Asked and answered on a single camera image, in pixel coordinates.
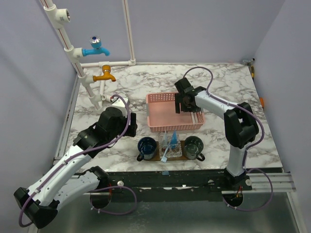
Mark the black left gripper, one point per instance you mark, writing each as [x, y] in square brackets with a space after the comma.
[131, 129]

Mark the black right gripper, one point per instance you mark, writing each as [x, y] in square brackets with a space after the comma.
[179, 99]

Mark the dark blue mug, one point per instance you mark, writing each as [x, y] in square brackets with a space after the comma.
[147, 147]

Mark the white pink toothbrush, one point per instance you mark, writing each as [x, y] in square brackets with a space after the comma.
[194, 118]

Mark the pink perforated plastic basket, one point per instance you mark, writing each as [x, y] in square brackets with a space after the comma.
[161, 115]

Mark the brown oval wooden tray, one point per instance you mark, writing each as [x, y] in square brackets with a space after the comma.
[170, 159]

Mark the dark green ceramic mug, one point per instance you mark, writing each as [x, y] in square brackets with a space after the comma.
[193, 147]

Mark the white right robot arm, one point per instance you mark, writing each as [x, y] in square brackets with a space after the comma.
[240, 123]

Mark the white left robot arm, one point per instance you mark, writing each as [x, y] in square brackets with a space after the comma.
[40, 202]

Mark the orange plastic faucet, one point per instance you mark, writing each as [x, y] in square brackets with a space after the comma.
[106, 69]

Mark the yellow black tool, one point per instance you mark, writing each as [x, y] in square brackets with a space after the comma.
[252, 68]

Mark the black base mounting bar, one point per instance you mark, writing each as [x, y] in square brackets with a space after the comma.
[165, 186]

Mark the blue plastic faucet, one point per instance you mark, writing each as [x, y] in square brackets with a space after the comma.
[97, 48]

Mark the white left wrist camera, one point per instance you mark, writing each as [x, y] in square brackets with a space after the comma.
[119, 104]

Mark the orange clip on wall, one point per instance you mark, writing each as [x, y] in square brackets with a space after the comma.
[262, 102]

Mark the white pvc pipe frame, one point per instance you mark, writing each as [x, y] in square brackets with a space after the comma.
[57, 18]

